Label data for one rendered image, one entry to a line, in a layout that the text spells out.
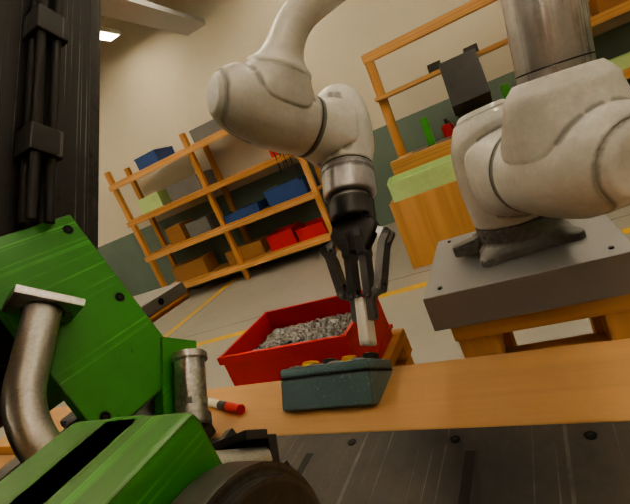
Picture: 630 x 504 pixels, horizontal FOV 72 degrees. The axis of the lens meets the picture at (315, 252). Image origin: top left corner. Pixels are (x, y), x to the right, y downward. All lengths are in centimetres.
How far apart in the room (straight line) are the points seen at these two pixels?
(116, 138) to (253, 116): 710
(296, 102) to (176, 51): 633
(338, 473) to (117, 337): 28
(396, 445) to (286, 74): 51
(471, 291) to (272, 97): 46
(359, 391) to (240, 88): 44
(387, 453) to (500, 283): 38
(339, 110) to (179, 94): 627
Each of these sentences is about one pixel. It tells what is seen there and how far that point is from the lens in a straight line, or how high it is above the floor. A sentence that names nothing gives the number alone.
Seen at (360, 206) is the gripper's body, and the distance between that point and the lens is 68.
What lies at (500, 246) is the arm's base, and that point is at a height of 94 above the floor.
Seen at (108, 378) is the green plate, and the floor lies 111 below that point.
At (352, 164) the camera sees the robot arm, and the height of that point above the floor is 119.
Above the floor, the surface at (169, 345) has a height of 110.
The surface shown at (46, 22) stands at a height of 147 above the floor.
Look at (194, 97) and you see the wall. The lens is 683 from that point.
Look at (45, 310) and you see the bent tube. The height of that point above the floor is 120.
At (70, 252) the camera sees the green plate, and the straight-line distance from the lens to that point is 51.
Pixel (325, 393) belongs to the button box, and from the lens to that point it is 63.
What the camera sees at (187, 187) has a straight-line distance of 642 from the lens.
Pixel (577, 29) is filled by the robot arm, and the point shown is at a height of 125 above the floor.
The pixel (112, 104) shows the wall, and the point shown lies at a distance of 768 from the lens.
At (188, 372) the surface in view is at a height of 108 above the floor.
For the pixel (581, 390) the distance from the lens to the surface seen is 55.
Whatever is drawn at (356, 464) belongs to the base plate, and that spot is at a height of 90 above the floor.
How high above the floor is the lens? 123
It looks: 11 degrees down
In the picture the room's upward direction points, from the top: 23 degrees counter-clockwise
